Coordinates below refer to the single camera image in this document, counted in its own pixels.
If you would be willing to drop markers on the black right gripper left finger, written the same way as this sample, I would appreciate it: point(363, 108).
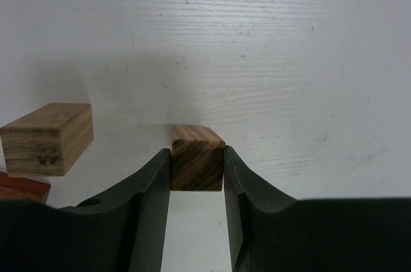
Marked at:
point(120, 229)

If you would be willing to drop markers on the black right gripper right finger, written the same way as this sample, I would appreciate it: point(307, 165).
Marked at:
point(272, 231)

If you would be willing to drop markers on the dark striped wood block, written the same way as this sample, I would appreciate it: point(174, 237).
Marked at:
point(197, 154)

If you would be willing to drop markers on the light wood rectangular block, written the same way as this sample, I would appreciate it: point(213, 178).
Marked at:
point(47, 141)

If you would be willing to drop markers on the red-brown long rectangular block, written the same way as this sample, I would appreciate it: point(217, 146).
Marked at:
point(23, 188)

